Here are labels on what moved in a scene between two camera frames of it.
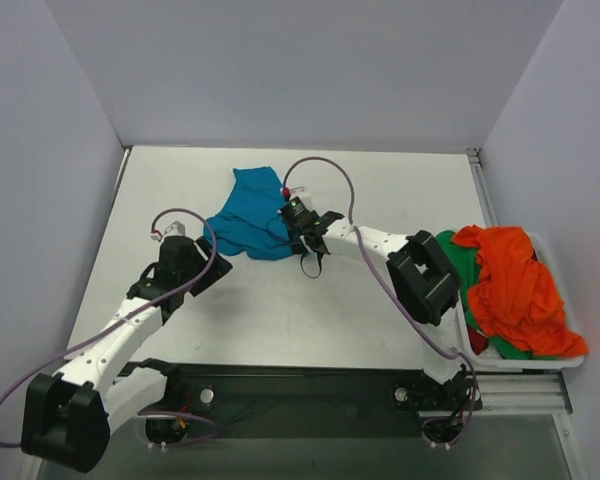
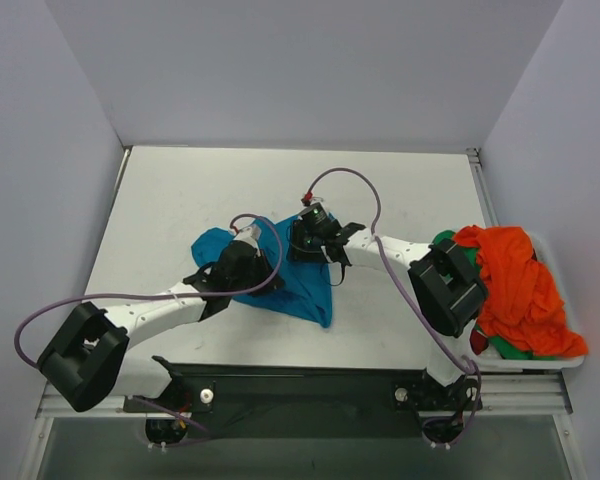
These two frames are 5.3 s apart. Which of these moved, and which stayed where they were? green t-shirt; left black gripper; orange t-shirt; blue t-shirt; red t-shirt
Moved: blue t-shirt; left black gripper
Stayed: green t-shirt; red t-shirt; orange t-shirt
